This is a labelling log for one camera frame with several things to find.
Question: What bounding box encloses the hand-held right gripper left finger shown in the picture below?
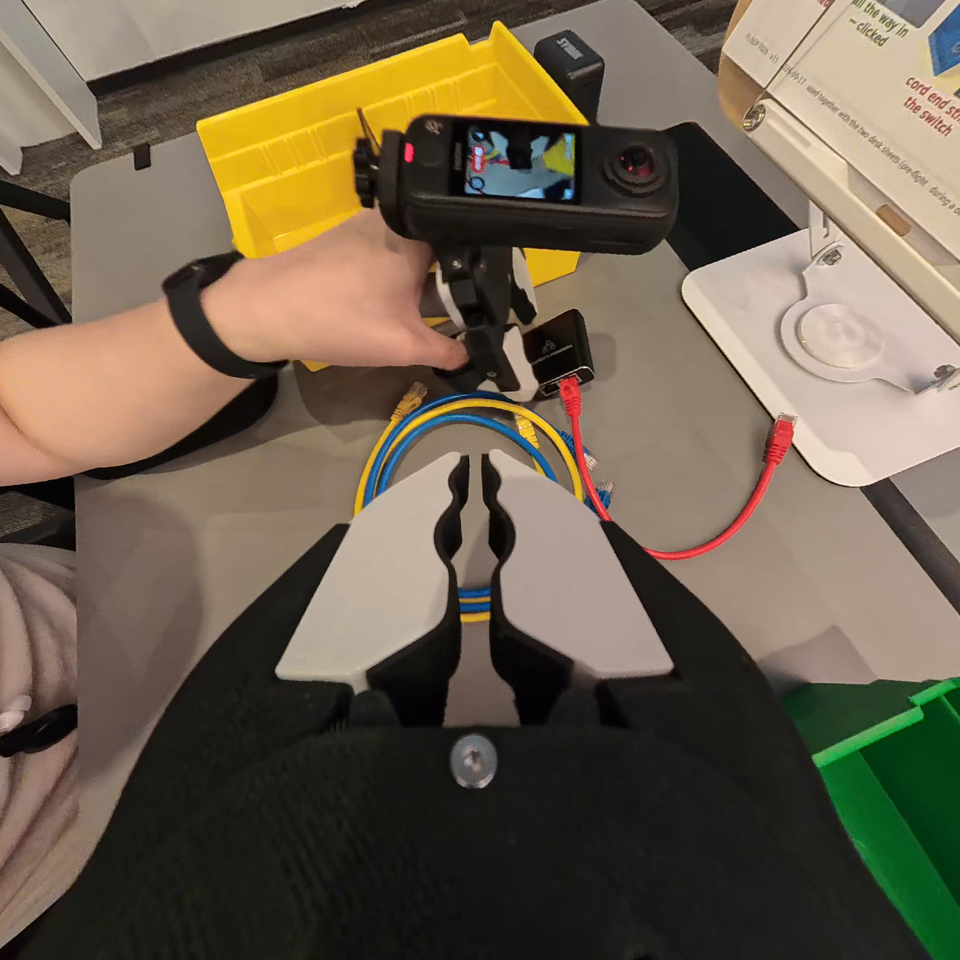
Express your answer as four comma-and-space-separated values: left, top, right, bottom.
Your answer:
274, 450, 472, 695

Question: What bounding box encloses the person's left hand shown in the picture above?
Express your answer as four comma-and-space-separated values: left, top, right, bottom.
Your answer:
202, 212, 472, 376

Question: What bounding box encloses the blue ethernet cable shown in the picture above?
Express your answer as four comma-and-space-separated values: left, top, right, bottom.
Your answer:
366, 390, 618, 615

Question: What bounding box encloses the dark grey desk strip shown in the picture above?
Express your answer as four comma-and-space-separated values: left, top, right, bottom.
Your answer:
862, 480, 960, 601

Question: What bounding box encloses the black strap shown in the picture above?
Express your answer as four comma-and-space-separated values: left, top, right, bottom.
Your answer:
0, 705, 78, 759

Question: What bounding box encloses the red ethernet cable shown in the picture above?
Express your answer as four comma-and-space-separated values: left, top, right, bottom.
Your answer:
558, 375, 798, 562

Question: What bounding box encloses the yellow plastic bin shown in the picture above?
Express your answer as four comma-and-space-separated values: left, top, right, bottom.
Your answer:
196, 21, 590, 372

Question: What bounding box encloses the black wristband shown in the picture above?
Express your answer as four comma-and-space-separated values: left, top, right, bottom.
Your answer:
161, 251, 290, 380

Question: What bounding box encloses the green plastic bin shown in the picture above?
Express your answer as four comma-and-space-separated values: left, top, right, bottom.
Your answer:
780, 677, 960, 960

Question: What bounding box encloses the black rectangular box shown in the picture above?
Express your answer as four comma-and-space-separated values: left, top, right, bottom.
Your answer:
534, 30, 606, 125

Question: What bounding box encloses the black network switch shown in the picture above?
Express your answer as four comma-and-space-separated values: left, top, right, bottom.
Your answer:
522, 309, 596, 385

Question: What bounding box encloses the yellow ethernet cable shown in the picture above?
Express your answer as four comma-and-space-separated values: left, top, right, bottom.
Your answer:
352, 381, 586, 625

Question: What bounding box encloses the wooden display board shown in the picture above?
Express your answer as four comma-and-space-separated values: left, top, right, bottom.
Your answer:
716, 0, 960, 316

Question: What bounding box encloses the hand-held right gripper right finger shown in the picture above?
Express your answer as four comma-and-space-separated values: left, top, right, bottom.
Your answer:
480, 448, 675, 685

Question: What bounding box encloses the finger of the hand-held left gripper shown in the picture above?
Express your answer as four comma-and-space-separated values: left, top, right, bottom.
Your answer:
497, 322, 543, 400

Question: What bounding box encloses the printed instruction sheet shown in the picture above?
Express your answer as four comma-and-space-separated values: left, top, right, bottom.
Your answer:
768, 0, 960, 226

